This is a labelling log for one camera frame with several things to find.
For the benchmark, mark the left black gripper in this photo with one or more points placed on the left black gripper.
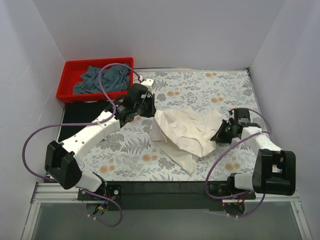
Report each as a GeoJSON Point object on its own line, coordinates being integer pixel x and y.
{"type": "Point", "coordinates": [151, 107]}

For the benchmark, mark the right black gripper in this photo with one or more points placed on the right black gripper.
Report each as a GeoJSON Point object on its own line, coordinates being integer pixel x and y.
{"type": "Point", "coordinates": [225, 131]}

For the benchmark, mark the cream white t shirt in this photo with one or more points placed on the cream white t shirt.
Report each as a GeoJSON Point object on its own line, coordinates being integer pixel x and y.
{"type": "Point", "coordinates": [184, 135]}

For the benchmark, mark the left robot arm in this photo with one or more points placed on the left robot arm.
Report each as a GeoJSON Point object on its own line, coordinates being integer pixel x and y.
{"type": "Point", "coordinates": [62, 158]}

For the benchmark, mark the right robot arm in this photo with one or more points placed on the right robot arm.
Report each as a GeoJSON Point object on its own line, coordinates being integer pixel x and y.
{"type": "Point", "coordinates": [274, 170]}

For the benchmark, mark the blue grey t shirt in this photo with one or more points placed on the blue grey t shirt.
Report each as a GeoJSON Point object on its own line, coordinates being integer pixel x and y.
{"type": "Point", "coordinates": [114, 79]}

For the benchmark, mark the floral patterned table mat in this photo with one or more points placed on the floral patterned table mat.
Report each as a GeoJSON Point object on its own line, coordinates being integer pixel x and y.
{"type": "Point", "coordinates": [130, 155]}

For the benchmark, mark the folded black t shirt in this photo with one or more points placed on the folded black t shirt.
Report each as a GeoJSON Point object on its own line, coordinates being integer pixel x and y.
{"type": "Point", "coordinates": [80, 112]}

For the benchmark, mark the red plastic bin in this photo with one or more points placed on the red plastic bin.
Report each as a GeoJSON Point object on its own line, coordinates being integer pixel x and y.
{"type": "Point", "coordinates": [71, 75]}

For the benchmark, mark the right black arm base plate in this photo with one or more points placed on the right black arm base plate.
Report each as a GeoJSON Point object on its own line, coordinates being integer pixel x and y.
{"type": "Point", "coordinates": [221, 190]}

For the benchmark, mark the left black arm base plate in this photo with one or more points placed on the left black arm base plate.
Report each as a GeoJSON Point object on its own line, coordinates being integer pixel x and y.
{"type": "Point", "coordinates": [112, 191]}

